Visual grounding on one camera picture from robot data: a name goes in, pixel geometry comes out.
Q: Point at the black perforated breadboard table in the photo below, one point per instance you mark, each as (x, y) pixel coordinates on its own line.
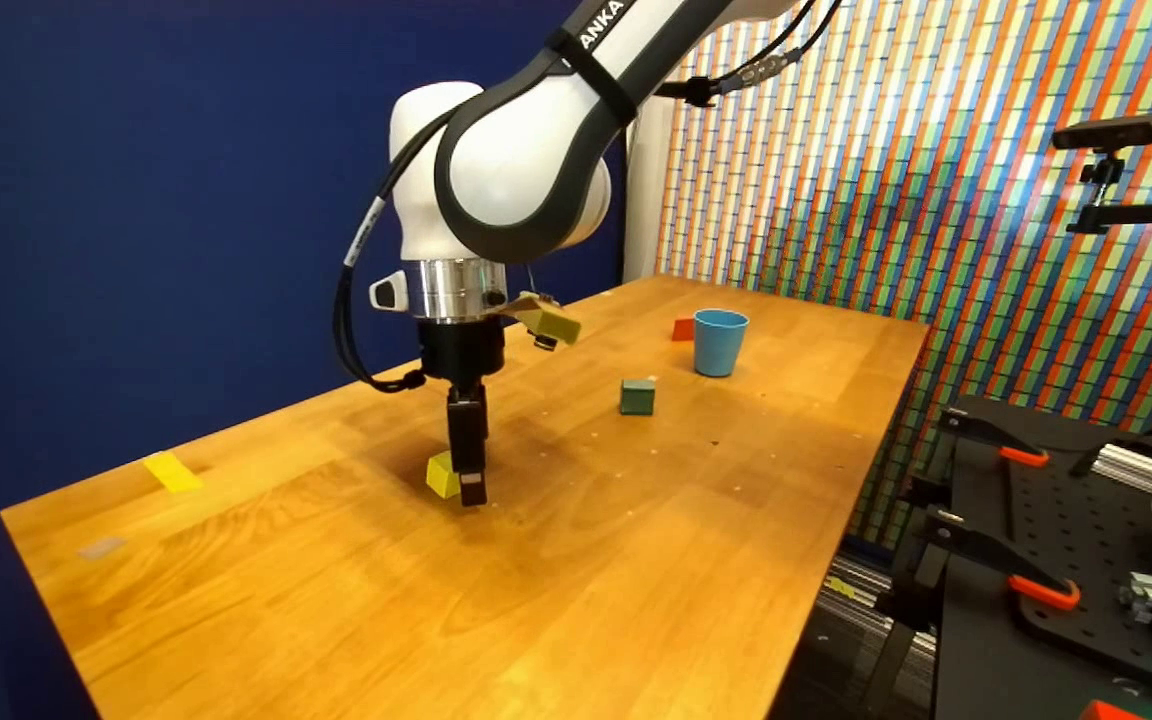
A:
(1069, 532)

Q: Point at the white wall pillar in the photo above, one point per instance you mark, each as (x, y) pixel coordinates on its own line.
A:
(648, 202)

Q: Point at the yellow wooden cube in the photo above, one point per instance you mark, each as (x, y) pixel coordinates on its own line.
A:
(443, 479)

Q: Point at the grey aluminium rail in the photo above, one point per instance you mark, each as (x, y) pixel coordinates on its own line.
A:
(871, 615)

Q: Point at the black camera on stand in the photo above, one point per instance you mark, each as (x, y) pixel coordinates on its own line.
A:
(1121, 131)

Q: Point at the blue plastic cup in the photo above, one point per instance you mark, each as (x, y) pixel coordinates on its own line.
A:
(718, 340)

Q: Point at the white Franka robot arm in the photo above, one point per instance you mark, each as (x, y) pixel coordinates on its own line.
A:
(520, 144)

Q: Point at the green wooden cube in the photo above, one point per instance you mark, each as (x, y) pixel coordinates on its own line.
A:
(636, 397)

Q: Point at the red wooden cube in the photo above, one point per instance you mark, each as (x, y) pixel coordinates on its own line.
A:
(685, 328)

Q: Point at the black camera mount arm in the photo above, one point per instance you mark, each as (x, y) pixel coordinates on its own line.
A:
(1136, 212)

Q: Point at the yellow tape strip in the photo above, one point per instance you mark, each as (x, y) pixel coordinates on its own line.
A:
(174, 472)

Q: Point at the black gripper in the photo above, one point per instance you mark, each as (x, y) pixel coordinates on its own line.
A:
(460, 355)

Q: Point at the silver metal bar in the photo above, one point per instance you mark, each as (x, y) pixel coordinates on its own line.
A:
(1136, 464)

